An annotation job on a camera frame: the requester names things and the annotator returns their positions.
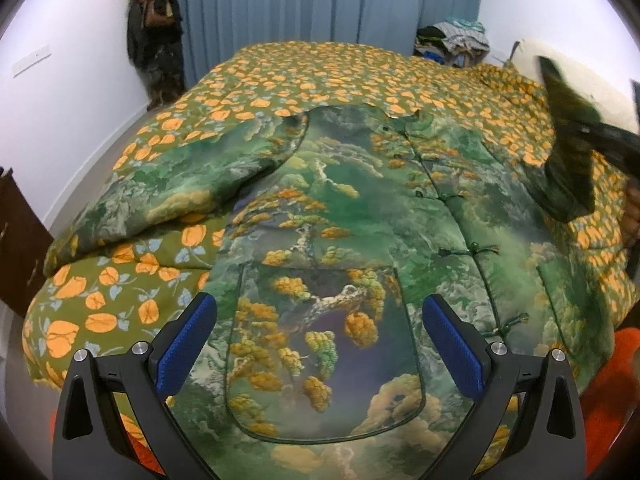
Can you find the dark wooden cabinet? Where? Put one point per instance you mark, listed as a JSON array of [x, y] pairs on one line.
[[22, 245]]

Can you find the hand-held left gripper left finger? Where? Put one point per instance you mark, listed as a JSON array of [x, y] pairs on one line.
[[184, 347]]

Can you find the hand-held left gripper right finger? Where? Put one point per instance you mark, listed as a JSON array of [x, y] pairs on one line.
[[456, 347]]

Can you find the dark hanging clothes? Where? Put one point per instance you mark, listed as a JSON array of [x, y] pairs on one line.
[[155, 40]]

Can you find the person's right hand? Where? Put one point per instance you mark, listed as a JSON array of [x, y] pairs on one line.
[[632, 215]]

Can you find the olive bedspread with orange flowers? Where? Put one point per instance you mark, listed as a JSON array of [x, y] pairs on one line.
[[325, 70]]

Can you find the green landscape print jacket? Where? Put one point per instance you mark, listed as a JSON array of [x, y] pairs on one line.
[[360, 210]]

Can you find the white wall trunking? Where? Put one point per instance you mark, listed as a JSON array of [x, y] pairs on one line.
[[31, 61]]

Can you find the blue curtain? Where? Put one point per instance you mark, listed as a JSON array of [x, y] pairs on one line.
[[325, 5]]

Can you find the pile of clothes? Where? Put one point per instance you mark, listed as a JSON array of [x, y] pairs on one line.
[[455, 40]]

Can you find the orange cloth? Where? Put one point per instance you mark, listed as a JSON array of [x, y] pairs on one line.
[[610, 375]]

